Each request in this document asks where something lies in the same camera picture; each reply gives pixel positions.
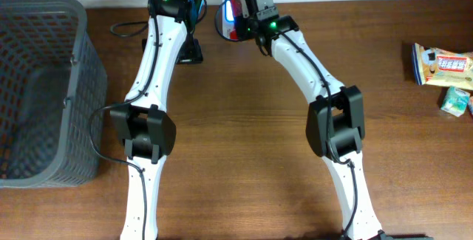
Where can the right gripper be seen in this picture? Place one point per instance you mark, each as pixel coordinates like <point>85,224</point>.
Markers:
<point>242,24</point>

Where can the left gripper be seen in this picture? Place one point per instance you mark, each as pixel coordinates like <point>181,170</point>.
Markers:
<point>194,53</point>

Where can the red snack bag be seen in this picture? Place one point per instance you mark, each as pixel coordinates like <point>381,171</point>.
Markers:
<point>236,7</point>

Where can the yellow wet wipes pack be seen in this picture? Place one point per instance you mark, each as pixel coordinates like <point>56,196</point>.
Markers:
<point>438,67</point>

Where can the teal tissue pack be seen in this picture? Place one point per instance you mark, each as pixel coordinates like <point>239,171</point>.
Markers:
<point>455,101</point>

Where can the orange tissue pack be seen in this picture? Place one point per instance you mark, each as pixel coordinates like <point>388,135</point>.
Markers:
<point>470,105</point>

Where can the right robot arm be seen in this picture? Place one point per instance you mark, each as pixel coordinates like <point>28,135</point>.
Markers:
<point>335,119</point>

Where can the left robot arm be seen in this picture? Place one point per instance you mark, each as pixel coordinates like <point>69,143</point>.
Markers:
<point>142,121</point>

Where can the white barcode scanner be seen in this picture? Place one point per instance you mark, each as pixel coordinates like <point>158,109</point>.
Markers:
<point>228,26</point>

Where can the grey plastic mesh basket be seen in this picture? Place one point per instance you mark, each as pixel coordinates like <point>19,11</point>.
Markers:
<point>52,80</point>

